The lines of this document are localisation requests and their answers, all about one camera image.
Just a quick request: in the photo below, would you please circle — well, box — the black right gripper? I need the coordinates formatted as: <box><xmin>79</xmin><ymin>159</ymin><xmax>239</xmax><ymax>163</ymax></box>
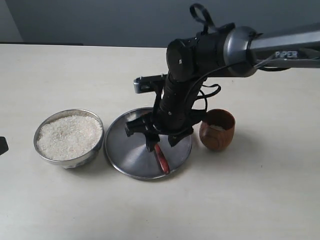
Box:
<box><xmin>124</xmin><ymin>77</ymin><xmax>206</xmax><ymax>152</ymax></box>

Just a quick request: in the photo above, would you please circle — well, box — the dark red wooden spoon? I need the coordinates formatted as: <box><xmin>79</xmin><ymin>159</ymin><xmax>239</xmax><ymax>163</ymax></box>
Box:
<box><xmin>154</xmin><ymin>144</ymin><xmax>170</xmax><ymax>175</ymax></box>

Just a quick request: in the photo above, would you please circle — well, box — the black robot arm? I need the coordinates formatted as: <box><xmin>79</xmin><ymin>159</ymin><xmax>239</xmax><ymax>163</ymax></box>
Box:
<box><xmin>125</xmin><ymin>23</ymin><xmax>320</xmax><ymax>151</ymax></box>

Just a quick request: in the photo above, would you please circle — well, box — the steel bowl of rice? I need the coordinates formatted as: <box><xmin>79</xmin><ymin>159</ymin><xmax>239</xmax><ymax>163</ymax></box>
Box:
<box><xmin>33</xmin><ymin>109</ymin><xmax>105</xmax><ymax>169</ymax></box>

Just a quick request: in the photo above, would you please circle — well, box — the round steel plate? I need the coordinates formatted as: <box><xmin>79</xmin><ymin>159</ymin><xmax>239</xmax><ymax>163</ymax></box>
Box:
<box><xmin>103</xmin><ymin>107</ymin><xmax>193</xmax><ymax>180</ymax></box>

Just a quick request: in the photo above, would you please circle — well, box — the brown wooden cup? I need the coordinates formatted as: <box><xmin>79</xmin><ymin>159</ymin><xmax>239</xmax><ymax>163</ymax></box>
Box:
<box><xmin>199</xmin><ymin>108</ymin><xmax>236</xmax><ymax>152</ymax></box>

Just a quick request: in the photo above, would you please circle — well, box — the black object at left edge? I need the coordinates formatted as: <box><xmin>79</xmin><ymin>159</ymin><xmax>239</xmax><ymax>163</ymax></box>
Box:
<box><xmin>0</xmin><ymin>136</ymin><xmax>9</xmax><ymax>155</ymax></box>

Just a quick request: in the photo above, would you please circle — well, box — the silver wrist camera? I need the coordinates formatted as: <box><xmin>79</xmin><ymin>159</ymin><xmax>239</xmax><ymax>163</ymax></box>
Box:
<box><xmin>133</xmin><ymin>74</ymin><xmax>167</xmax><ymax>94</ymax></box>

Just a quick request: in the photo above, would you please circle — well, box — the black flat ribbon cable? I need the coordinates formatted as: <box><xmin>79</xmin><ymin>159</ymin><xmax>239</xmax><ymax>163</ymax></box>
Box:
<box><xmin>189</xmin><ymin>3</ymin><xmax>236</xmax><ymax>36</ymax></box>

